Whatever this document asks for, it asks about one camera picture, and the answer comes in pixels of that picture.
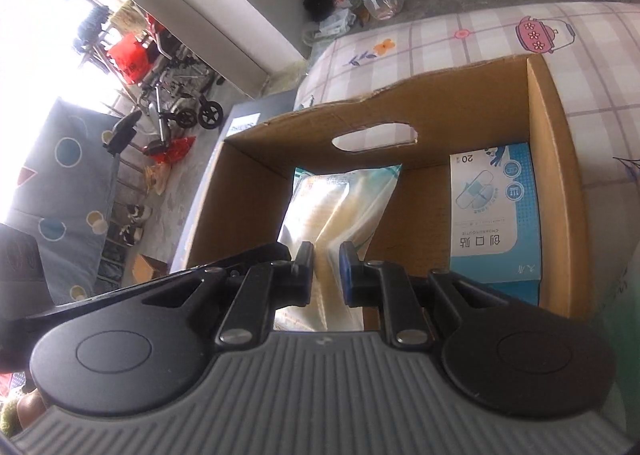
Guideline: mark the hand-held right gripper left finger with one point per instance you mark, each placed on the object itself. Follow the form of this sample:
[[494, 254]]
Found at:
[[306, 277]]

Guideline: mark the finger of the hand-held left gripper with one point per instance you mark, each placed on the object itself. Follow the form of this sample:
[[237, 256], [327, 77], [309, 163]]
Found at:
[[250, 256]]

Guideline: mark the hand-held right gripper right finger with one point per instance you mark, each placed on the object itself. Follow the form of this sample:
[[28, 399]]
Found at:
[[346, 280]]

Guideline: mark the brown cardboard box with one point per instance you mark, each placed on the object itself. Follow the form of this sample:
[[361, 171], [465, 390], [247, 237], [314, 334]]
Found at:
[[250, 195]]

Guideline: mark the grey blanket with circles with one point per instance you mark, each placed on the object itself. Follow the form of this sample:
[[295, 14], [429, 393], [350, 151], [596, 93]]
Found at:
[[65, 185]]

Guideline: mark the small cardboard box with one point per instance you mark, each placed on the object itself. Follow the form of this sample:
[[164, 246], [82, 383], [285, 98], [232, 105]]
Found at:
[[149, 269]]

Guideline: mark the black white shoe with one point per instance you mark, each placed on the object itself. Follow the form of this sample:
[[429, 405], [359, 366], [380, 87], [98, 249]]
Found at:
[[137, 212], [131, 234]]

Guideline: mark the red bag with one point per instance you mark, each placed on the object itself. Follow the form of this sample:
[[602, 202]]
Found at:
[[172, 147]]

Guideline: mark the blue bandage box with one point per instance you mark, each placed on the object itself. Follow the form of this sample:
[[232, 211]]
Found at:
[[492, 215]]

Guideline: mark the folding wheelchair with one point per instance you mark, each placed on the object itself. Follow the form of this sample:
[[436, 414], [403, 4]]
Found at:
[[175, 95]]

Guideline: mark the red crate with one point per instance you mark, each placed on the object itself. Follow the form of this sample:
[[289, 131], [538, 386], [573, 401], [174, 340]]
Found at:
[[130, 57]]

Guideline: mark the white packets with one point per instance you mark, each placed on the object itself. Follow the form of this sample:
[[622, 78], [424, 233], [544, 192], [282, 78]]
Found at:
[[332, 25]]

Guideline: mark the checked bed sheet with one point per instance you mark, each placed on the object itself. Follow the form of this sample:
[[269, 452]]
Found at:
[[475, 35]]

